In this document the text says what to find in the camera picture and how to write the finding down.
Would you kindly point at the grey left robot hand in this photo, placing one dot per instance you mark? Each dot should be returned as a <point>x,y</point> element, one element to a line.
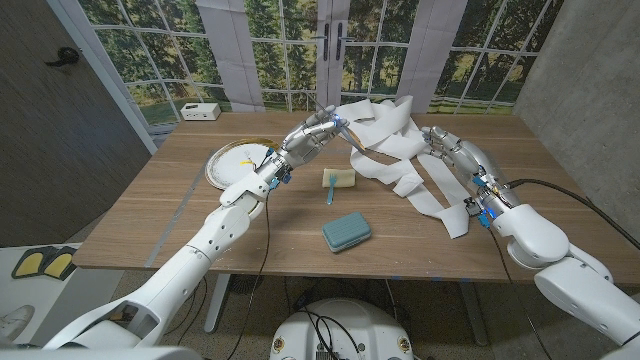
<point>307,140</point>

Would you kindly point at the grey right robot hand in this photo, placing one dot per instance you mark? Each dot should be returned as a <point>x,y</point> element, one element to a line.
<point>467,155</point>

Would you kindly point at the grey orange scissors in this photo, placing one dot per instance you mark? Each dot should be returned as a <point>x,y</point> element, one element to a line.
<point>356,141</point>

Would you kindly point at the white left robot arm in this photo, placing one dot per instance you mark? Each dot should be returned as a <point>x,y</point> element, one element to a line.
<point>200,250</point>

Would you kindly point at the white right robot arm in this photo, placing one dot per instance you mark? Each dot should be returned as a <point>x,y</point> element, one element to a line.
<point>565,270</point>

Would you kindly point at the yellow sponge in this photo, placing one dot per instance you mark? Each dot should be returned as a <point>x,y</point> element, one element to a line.
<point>346,177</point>

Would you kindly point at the blue plastic fork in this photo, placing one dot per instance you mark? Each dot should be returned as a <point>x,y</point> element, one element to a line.
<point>330,192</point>

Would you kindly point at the white receipt paper strip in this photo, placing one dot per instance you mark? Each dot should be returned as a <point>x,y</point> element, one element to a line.
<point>395,125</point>

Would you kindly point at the gold rimmed paper plate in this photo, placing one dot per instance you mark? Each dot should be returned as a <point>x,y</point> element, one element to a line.
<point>227,167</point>

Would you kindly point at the teal soapbox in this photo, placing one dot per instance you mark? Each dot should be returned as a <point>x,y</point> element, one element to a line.
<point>346,231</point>

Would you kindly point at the white power box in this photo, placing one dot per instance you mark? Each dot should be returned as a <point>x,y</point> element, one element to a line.
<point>200,111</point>

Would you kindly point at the dark round floor fan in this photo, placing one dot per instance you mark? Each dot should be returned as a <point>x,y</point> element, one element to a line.
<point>246,283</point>

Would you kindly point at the grey table leg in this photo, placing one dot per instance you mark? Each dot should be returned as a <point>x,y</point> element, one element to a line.
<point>472,315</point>

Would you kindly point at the printed window backdrop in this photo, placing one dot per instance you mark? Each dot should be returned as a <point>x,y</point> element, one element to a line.
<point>165,60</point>

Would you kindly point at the white table leg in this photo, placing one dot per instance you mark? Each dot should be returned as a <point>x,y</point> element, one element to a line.
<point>217,305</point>

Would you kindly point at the white robot torso base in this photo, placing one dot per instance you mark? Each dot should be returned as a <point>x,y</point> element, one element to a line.
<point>350,325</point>

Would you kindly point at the yellow black foot pad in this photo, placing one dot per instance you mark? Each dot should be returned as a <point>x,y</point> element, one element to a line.
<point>30,262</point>
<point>65,262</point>

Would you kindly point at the white sneaker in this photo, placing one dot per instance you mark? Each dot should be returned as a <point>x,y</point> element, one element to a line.
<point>12,322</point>

